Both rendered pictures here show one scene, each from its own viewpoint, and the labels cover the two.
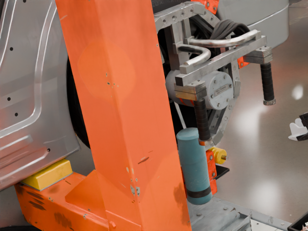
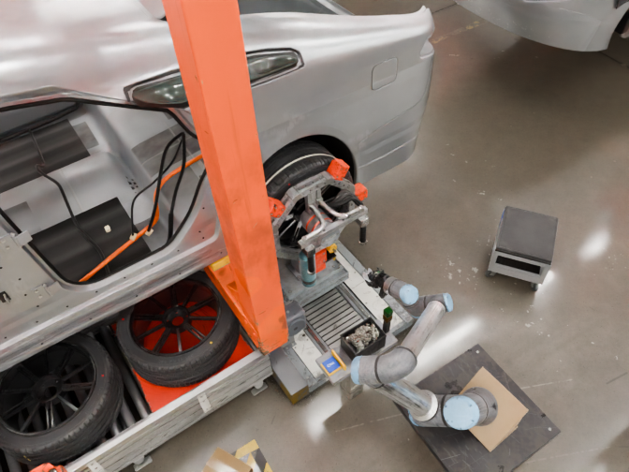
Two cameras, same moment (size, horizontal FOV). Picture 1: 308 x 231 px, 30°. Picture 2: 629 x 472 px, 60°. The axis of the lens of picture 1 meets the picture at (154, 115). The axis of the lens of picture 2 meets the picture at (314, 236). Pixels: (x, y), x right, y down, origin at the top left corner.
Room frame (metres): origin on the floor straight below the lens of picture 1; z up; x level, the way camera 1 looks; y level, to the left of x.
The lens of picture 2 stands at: (-0.08, -0.42, 3.08)
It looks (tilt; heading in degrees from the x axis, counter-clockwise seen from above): 50 degrees down; 8
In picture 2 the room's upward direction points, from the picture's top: 4 degrees counter-clockwise
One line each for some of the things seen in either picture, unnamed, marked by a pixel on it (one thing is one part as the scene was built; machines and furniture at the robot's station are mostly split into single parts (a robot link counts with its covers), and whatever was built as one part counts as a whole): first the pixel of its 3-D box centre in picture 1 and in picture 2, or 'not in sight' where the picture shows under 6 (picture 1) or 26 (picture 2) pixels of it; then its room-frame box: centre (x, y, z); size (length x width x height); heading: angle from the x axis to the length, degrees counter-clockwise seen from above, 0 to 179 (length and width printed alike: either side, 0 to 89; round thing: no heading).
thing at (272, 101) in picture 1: (267, 82); (362, 233); (1.85, -0.40, 0.83); 0.04 x 0.04 x 0.16
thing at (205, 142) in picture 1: (202, 120); (311, 262); (1.63, -0.14, 0.83); 0.04 x 0.04 x 0.16
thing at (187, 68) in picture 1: (181, 46); (308, 217); (1.76, -0.13, 1.03); 0.19 x 0.18 x 0.11; 40
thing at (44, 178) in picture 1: (44, 171); (218, 255); (1.74, 0.39, 0.71); 0.14 x 0.14 x 0.05; 40
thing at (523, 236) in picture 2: not in sight; (520, 247); (2.34, -1.46, 0.17); 0.43 x 0.36 x 0.34; 164
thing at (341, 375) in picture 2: not in sight; (357, 350); (1.35, -0.40, 0.44); 0.43 x 0.17 x 0.03; 130
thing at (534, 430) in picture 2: not in sight; (470, 425); (1.10, -1.03, 0.15); 0.60 x 0.60 x 0.30; 38
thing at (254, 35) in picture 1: (221, 29); (340, 200); (1.89, -0.28, 1.03); 0.19 x 0.18 x 0.11; 40
